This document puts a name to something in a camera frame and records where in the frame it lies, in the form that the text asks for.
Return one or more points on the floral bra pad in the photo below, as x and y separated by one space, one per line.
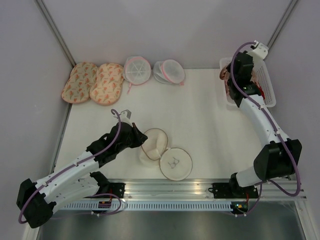
81 79
108 87

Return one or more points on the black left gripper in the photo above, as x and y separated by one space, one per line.
139 137

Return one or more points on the left aluminium corner post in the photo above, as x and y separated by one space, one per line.
43 9

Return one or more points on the red bra in basket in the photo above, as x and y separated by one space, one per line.
261 92

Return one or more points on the right aluminium corner post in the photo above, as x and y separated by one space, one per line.
273 23

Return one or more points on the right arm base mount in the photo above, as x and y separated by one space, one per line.
223 190

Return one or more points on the pink trimmed mesh bag right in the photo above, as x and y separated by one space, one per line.
169 72

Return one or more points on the white slotted cable duct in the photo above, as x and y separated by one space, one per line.
90 205

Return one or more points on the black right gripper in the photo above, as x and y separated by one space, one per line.
228 66

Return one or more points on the pink satin bra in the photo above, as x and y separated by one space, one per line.
253 79

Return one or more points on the aluminium corner post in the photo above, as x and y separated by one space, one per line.
273 23
43 9

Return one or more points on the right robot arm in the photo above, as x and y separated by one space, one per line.
279 155

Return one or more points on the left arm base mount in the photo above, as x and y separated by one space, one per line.
116 188

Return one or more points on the pink trimmed mesh bag left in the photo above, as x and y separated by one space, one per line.
136 71

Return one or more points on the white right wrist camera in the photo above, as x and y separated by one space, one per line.
259 50

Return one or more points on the white plastic basket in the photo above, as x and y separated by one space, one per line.
263 79

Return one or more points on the floral bra pad right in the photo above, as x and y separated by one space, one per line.
108 87

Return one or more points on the cream mesh laundry bag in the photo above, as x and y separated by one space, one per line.
173 162

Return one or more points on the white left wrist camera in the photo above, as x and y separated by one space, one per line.
125 116

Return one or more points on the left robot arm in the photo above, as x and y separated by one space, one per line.
39 200

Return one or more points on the aluminium front rail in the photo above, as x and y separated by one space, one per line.
197 190

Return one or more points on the pink trimmed mesh bag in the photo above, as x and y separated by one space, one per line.
169 72
136 71

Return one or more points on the floral bra pad left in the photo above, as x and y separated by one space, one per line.
81 79

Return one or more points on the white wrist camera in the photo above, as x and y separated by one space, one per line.
259 50
125 116

